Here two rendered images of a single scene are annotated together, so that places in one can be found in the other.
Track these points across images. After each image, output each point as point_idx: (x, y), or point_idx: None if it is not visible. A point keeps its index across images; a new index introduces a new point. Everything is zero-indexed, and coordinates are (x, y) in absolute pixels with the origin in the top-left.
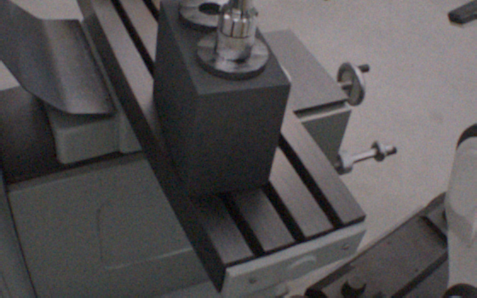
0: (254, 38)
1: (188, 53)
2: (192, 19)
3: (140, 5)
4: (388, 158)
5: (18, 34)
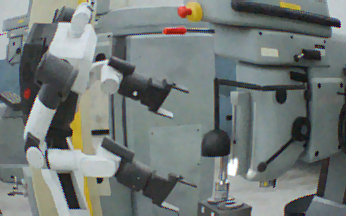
0: (212, 201)
1: (236, 199)
2: (237, 200)
3: None
4: None
5: None
